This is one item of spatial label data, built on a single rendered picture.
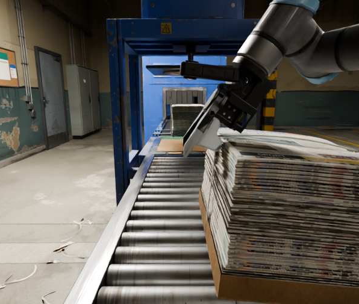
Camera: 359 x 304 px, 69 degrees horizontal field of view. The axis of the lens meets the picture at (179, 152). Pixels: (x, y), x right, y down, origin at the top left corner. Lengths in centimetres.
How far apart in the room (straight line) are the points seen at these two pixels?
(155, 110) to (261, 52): 341
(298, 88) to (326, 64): 929
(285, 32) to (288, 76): 920
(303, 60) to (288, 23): 9
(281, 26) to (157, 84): 340
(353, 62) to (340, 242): 29
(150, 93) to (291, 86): 663
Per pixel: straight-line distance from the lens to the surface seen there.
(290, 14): 54
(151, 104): 387
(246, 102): 50
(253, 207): 39
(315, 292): 49
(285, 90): 968
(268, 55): 51
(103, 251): 64
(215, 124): 49
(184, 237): 68
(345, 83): 1059
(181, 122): 227
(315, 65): 58
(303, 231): 43
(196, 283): 57
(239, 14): 175
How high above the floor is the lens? 114
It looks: 12 degrees down
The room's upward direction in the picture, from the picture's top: straight up
